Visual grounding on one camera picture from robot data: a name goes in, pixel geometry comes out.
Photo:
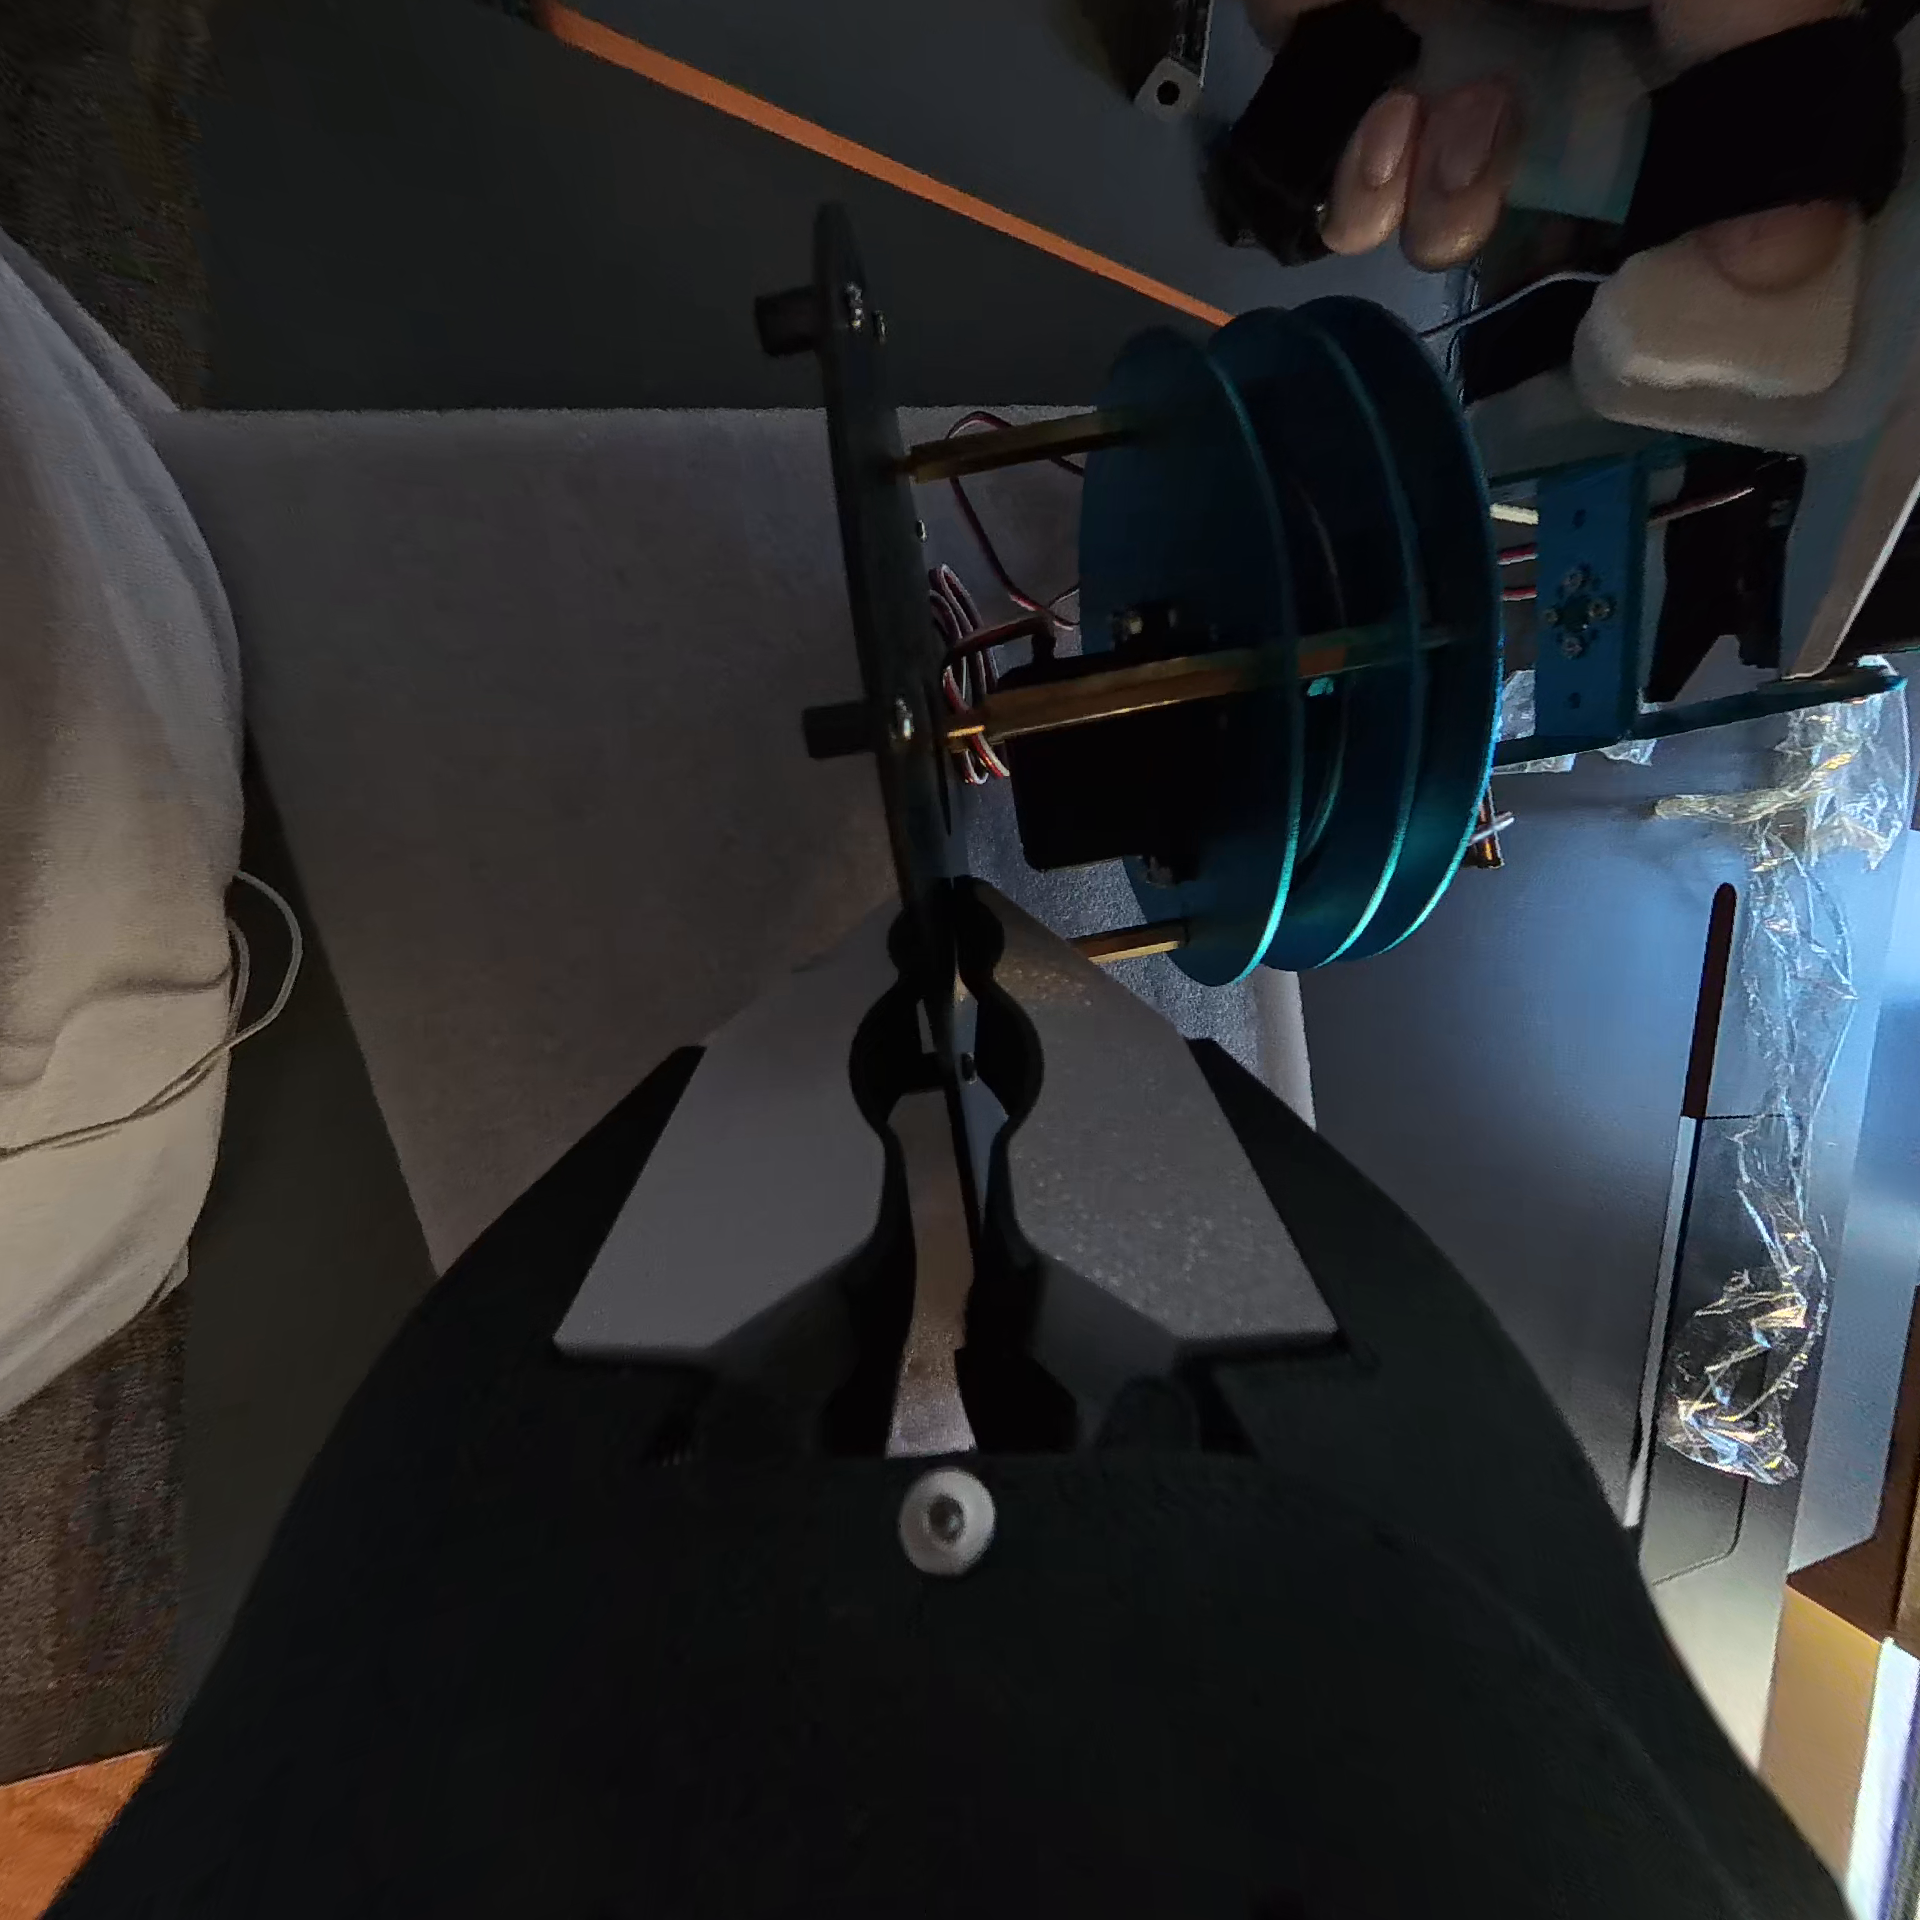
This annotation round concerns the person's white clothing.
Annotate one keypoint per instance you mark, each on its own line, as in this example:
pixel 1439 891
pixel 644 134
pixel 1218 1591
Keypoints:
pixel 107 748

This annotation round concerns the crumpled clear plastic wrap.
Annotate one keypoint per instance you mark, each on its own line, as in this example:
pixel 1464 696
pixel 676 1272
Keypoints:
pixel 1783 930

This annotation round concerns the blue toy robot arm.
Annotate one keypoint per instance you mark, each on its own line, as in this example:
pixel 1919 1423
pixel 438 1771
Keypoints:
pixel 1201 599

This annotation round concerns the white foam sheet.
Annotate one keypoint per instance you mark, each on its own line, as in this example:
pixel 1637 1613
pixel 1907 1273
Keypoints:
pixel 525 748

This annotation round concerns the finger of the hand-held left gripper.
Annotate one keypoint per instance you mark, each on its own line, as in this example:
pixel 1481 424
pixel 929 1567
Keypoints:
pixel 1710 353

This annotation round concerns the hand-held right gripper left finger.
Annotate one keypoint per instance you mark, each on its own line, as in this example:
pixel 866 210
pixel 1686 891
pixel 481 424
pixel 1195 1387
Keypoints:
pixel 736 1200

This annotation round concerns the desk with orange edge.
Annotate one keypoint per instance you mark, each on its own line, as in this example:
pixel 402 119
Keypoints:
pixel 975 89

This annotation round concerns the person's left hand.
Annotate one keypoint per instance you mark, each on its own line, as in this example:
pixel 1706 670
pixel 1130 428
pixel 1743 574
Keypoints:
pixel 1426 165

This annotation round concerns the large glass window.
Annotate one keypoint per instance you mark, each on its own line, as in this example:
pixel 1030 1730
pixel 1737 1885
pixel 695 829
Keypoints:
pixel 1891 1800

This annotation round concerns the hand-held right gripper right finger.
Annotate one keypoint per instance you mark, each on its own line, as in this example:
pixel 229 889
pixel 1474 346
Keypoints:
pixel 1154 1200

